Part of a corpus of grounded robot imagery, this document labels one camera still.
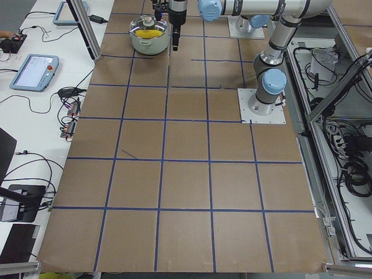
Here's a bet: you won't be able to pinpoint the black monitor stand base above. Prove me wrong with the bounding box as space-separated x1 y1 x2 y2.
1 184 46 223

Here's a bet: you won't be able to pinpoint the black power adapter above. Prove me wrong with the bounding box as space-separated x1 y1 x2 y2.
89 15 108 24

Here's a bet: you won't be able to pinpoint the near teach pendant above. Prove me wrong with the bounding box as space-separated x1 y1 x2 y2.
9 53 59 92

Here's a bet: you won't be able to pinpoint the pale green cooking pot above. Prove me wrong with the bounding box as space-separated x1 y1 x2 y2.
129 19 170 55

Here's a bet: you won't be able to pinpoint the teach pendant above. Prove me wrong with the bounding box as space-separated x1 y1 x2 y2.
53 1 77 26
9 53 59 92

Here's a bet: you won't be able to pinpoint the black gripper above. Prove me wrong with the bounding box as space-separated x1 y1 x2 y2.
169 0 187 51

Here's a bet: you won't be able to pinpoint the brown paper table cover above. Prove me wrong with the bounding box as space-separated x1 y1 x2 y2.
38 1 327 273

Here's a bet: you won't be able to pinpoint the black coiled cables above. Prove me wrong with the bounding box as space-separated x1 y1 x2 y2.
337 162 372 198

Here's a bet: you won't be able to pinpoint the glass pot lid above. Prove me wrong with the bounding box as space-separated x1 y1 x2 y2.
129 15 168 37

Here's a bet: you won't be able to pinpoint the aluminium frame post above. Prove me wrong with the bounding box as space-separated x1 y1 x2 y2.
66 0 102 61

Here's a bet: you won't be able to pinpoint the small circuit board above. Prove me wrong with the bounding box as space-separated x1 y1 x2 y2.
67 101 81 117
60 121 76 139

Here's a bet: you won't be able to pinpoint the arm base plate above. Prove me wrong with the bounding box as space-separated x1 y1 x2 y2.
237 88 287 124
228 15 270 40

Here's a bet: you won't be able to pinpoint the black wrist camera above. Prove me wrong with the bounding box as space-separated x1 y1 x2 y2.
152 0 169 21

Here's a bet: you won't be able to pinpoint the yellow corn cob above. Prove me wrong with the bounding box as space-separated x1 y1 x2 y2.
135 29 163 39

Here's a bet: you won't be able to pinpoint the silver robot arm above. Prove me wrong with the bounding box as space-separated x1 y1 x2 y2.
235 15 271 33
198 1 331 116

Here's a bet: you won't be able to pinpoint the far teach pendant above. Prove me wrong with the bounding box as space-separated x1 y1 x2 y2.
53 1 77 26

